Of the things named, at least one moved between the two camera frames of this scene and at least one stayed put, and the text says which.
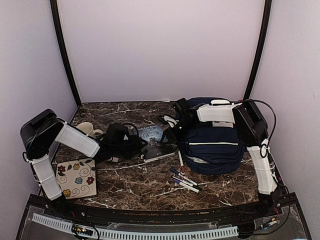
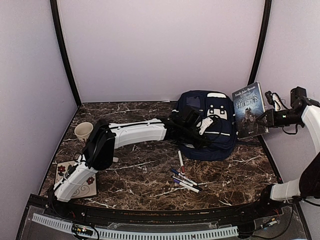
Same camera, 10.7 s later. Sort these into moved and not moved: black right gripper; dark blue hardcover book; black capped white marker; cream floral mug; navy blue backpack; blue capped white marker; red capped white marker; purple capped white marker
Moved: navy blue backpack; dark blue hardcover book; black right gripper
Not moved: blue capped white marker; cream floral mug; red capped white marker; black capped white marker; purple capped white marker
